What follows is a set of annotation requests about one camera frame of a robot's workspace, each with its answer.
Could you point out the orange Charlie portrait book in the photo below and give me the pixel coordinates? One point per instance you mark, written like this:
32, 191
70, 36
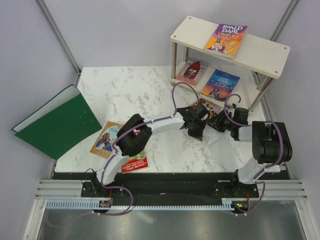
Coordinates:
103, 145

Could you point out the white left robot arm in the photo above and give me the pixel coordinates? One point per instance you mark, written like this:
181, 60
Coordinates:
133, 137

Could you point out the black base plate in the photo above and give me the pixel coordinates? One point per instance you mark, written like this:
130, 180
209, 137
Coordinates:
147, 199

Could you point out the red 13-Storey Treehouse book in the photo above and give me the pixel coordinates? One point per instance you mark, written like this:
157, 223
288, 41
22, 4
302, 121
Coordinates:
135, 163

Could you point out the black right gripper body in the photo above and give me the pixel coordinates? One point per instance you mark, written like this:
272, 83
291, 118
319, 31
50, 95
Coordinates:
229, 126

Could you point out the Why Do Dogs Bark book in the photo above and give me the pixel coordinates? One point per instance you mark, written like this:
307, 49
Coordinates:
213, 109

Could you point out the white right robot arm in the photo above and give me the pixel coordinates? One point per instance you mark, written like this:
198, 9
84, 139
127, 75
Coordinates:
270, 142

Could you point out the green ring binder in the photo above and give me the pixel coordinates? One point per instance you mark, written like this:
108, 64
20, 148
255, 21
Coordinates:
60, 124

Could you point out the red house cover book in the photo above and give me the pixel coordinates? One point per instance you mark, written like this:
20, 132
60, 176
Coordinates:
192, 71

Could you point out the Jane Eyre book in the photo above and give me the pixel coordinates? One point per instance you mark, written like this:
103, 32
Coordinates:
220, 85

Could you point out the Charlie Chocolate Factory book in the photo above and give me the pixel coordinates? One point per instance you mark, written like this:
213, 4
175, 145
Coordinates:
226, 40

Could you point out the aluminium rail frame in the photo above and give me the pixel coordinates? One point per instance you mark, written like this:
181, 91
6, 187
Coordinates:
270, 190

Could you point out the white two-tier shelf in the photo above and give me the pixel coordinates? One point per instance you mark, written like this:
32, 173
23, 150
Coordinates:
201, 49

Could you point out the white slotted cable duct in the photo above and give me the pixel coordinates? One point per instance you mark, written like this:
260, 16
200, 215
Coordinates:
91, 204

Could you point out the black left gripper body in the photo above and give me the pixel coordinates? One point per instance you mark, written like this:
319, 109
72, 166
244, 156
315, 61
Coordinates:
202, 120

